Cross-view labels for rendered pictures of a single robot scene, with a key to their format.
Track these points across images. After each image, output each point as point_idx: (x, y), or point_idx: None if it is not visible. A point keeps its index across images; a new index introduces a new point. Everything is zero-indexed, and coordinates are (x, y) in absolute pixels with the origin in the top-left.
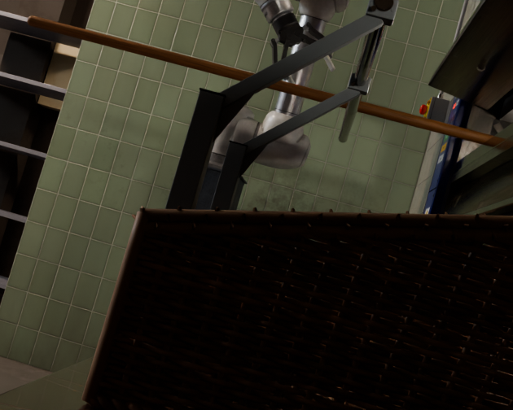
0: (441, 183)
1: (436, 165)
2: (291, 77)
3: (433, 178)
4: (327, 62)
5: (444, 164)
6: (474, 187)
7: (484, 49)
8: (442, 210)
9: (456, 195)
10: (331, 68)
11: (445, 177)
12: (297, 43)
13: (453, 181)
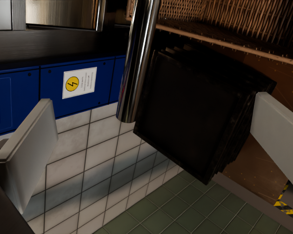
0: (29, 64)
1: (0, 133)
2: (280, 113)
3: (21, 118)
4: (42, 142)
5: (4, 68)
6: None
7: None
8: (60, 41)
9: (36, 20)
10: (52, 126)
11: (19, 64)
12: None
13: (24, 19)
